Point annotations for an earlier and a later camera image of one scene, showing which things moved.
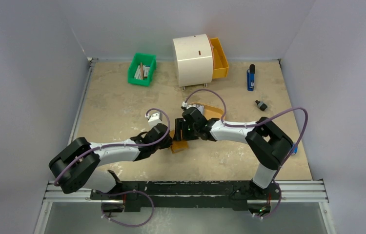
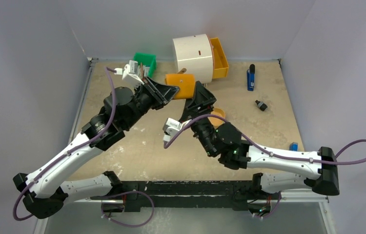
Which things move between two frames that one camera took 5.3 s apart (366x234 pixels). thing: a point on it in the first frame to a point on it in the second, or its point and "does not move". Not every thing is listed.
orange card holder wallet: x=177 y=146 to x=186 y=82
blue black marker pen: x=251 y=78 does not move
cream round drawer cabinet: x=195 y=60 does not move
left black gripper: x=167 y=143 to x=160 y=93
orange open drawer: x=220 y=65 does not move
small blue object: x=294 y=148 does not move
